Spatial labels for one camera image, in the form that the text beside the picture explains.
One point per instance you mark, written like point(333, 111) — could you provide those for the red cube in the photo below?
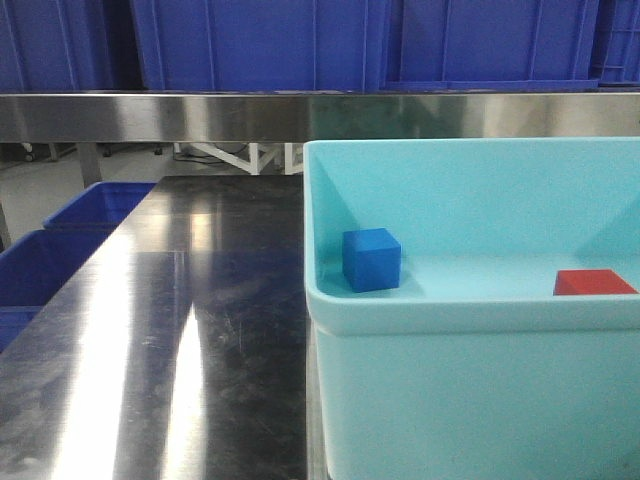
point(591, 282)

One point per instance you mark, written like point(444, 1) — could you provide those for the large blue crate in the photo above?
point(262, 46)
point(55, 46)
point(490, 45)

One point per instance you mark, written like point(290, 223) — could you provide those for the large blue crate left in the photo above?
point(55, 46)

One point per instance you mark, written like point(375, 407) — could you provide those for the stainless steel shelf rail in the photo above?
point(298, 118)

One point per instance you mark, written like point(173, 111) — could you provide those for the blue cube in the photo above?
point(371, 260)

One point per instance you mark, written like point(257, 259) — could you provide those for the blue crate far right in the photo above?
point(615, 57)

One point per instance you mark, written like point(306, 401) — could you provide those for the blue bin lower far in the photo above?
point(101, 206)

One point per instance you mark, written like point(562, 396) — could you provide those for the large blue crate right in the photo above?
point(490, 45)

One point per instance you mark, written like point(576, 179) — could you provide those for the white metal frame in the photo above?
point(253, 158)

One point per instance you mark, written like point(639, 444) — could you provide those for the blue bin lower near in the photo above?
point(35, 268)

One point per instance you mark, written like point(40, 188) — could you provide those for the light blue plastic tub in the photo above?
point(472, 368)

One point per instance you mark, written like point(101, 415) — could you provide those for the large blue crate centre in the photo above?
point(262, 46)

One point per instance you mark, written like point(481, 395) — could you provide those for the blue bin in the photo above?
point(35, 268)
point(101, 206)

